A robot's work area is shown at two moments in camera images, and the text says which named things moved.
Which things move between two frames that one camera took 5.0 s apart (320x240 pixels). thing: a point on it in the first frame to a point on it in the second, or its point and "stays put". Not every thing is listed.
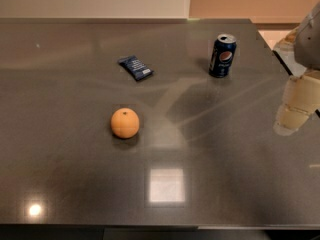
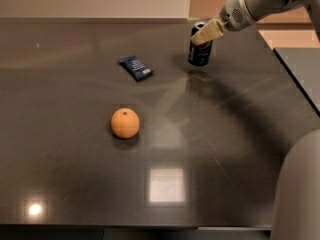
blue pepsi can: [222, 55] to [200, 55]
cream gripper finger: [301, 99] to [212, 29]
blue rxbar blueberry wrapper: [133, 65] stays put
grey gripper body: [308, 43] to [232, 14]
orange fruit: [124, 123] stays put
